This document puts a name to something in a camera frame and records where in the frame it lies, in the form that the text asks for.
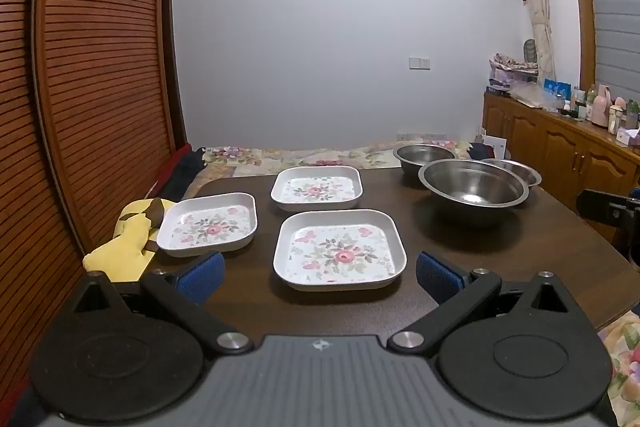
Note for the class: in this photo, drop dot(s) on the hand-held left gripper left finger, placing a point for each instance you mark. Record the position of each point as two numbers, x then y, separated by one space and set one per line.
202 274

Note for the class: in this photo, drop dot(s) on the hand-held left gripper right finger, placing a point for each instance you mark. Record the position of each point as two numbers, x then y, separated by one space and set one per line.
437 277

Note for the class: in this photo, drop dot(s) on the floral square plate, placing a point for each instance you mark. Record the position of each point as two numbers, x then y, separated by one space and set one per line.
340 252
315 189
210 227

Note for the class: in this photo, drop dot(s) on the shallow wide-rim steel bowl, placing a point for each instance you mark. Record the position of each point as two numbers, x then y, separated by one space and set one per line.
525 172

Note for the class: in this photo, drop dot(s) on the large steel bowl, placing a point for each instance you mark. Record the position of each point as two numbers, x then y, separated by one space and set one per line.
472 187

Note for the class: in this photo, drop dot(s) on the deep steel bowl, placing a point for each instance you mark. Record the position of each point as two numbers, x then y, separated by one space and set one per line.
425 155

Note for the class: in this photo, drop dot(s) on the white tissue box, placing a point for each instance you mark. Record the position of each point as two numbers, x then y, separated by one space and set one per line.
627 138

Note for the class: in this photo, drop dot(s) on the wooden cabinet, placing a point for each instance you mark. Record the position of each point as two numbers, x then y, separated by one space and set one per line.
555 147

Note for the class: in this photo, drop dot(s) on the yellow plush pillow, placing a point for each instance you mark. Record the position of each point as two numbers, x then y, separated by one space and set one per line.
122 242

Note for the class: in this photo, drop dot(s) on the pink-capped white bottle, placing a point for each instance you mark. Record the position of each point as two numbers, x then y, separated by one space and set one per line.
615 119

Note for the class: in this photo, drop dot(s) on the green bottle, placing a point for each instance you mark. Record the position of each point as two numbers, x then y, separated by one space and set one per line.
632 112

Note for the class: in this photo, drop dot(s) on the pink thermos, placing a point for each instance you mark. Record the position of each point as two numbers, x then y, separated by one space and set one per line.
601 107

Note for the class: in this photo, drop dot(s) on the floral bedspread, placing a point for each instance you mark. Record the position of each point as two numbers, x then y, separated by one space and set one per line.
187 172

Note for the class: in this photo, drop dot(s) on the cluster of small bottles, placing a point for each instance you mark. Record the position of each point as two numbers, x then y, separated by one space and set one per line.
577 104

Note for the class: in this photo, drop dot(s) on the red cloth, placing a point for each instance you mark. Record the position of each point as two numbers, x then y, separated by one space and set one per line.
172 164

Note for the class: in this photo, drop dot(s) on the white paper bag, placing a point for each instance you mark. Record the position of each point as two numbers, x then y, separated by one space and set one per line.
495 147

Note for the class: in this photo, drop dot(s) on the blue box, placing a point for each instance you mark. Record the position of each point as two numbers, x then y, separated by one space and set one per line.
557 89

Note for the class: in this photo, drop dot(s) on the clear plastic bag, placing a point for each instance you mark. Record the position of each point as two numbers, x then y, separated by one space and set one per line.
532 99

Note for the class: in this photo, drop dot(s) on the grey power strip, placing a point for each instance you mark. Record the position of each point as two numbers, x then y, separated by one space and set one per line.
420 137

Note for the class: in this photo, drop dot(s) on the black flat box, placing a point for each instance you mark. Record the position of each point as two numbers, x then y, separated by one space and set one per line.
496 92

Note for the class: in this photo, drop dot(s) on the pile of printed cloth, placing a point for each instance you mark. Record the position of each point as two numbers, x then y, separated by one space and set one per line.
510 69

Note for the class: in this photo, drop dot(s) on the dark oval fan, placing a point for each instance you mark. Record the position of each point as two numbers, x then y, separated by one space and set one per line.
530 51

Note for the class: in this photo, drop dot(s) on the grey window blind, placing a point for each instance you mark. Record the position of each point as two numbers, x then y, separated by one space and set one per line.
615 7

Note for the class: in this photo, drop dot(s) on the wooden louvered wardrobe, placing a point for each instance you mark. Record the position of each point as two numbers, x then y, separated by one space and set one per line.
90 107

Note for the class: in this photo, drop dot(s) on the white wall switch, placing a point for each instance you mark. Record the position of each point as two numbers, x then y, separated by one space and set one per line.
419 63

